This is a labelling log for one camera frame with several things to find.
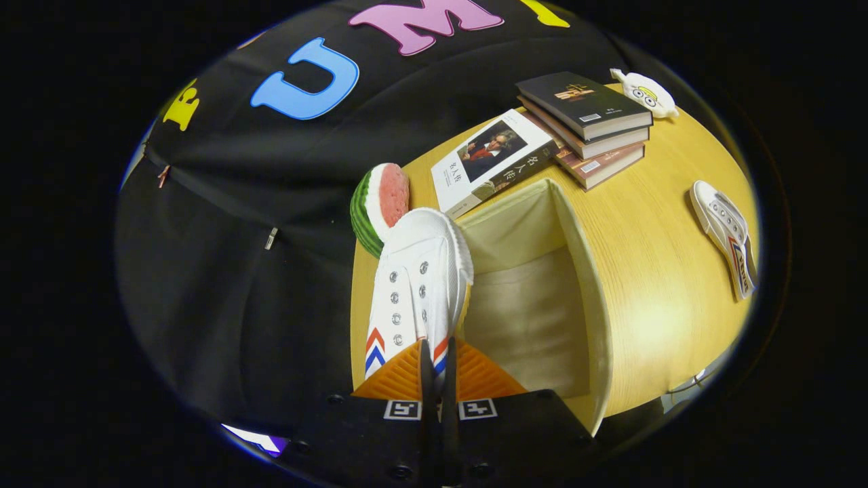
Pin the pink clip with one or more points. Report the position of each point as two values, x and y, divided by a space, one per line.
163 176

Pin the white canvas shoe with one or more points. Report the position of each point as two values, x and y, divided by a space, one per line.
420 257
722 224

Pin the cream fabric storage box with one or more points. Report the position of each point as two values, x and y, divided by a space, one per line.
529 305

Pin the white portrait cover book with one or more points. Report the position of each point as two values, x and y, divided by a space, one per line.
488 159

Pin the silver clip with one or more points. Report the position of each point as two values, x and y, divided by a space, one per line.
271 238

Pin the bright display screen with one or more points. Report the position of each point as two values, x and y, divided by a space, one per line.
261 440

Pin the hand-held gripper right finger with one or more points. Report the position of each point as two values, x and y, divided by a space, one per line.
522 440

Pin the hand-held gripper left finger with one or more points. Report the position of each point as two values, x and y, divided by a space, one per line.
359 440

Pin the thin dark book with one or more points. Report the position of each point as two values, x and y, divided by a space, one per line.
597 146

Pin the watermelon slice toy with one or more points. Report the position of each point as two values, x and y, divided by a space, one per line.
373 210

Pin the white plush toy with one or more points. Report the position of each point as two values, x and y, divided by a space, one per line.
644 93

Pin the brown cover book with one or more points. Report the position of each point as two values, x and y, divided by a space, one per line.
603 169

